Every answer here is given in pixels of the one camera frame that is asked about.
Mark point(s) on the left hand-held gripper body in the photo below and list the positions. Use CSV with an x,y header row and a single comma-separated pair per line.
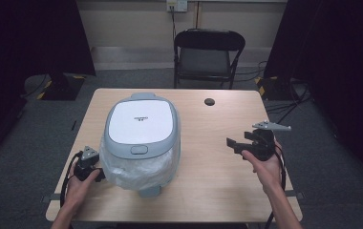
x,y
85,162

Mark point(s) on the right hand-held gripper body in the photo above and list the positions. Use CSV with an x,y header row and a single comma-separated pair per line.
x,y
264,143

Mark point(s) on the white grey rice cooker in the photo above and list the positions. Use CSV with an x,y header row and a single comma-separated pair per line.
x,y
141,127

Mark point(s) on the person's left hand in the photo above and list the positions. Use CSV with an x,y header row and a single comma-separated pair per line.
x,y
76,191

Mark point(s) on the person's right hand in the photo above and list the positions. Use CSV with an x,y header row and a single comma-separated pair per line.
x,y
268,173

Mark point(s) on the clear plastic bin liner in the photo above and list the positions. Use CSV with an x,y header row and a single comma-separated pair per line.
x,y
138,173

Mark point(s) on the grey tape strip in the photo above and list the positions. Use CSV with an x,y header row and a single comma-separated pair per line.
x,y
51,197
297,194

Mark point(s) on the black stand base yellow tape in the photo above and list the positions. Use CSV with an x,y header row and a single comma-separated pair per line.
x,y
61,89
273,90

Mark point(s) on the black folding chair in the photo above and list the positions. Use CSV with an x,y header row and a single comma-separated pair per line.
x,y
208,60

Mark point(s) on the dark curtain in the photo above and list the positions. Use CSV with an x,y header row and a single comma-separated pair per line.
x,y
338,63
26,38

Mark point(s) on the white wall outlet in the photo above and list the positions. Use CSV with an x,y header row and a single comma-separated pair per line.
x,y
177,5

